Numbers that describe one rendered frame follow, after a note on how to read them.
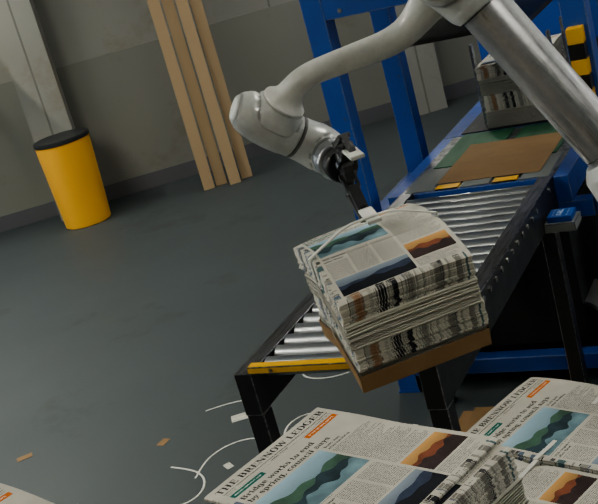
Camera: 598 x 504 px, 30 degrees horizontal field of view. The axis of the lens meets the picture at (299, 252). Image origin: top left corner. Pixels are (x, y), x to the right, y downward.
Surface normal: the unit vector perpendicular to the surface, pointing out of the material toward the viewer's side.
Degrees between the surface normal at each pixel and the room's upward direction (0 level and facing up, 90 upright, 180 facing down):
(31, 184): 90
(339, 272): 14
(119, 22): 90
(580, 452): 1
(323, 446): 1
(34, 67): 90
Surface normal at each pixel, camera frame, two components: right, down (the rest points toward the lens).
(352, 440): -0.26, -0.91
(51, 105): 0.14, 0.27
